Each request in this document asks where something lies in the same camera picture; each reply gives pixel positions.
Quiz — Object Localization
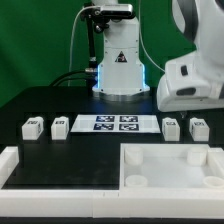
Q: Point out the white square tabletop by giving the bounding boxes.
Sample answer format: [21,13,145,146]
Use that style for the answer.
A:
[119,143,224,190]

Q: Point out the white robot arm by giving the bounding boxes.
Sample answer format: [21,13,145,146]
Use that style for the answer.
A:
[92,0,224,106]

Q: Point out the white sheet with markers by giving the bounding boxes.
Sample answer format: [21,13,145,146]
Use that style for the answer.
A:
[71,114,160,133]

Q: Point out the white U-shaped obstacle fence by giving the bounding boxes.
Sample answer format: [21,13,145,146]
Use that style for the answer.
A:
[0,147,224,219]

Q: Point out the black cables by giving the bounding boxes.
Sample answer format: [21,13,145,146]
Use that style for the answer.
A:
[49,69,98,87]

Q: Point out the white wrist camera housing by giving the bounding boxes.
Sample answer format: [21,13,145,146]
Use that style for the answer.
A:
[157,51,224,112]

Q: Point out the black camera on stand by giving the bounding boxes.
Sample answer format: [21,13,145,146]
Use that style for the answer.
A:
[81,2,136,88]

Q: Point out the grey cable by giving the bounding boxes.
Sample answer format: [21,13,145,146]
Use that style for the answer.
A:
[67,5,95,87]

